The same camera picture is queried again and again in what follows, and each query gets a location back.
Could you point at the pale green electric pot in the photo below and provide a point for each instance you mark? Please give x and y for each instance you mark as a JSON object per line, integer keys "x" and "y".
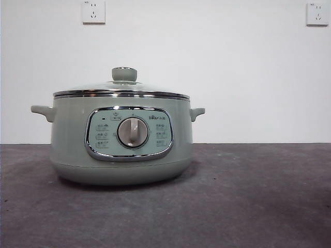
{"x": 68, "y": 134}

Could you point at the glass lid with green knob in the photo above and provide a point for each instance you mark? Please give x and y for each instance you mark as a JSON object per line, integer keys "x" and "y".
{"x": 124, "y": 74}

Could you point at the white wall socket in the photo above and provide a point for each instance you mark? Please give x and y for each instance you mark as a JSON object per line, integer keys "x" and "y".
{"x": 93, "y": 12}
{"x": 318, "y": 14}

